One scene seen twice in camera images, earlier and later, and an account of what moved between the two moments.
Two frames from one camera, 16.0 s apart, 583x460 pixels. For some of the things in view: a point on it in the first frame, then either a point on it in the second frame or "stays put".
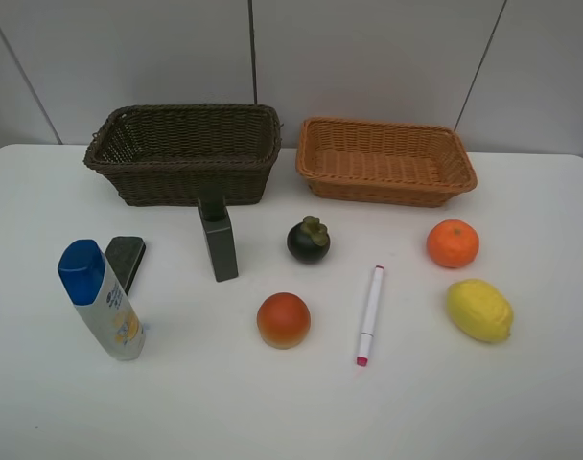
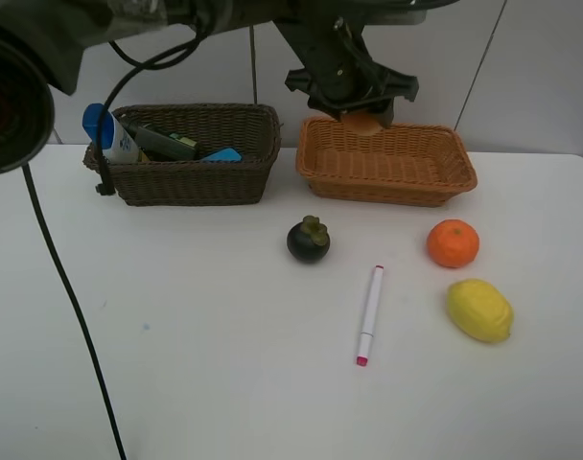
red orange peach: x=283 y=320 to x=361 y=124
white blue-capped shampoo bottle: x=86 y=278 to x=119 y=147
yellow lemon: x=480 y=310 stays put
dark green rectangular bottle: x=218 y=226 to x=160 y=146
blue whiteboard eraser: x=123 y=255 to x=226 y=154
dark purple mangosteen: x=308 y=241 stays put
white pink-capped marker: x=370 y=319 stays put
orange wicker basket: x=383 y=163 stays put
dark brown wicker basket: x=169 y=154 stays put
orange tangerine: x=453 y=242 stays put
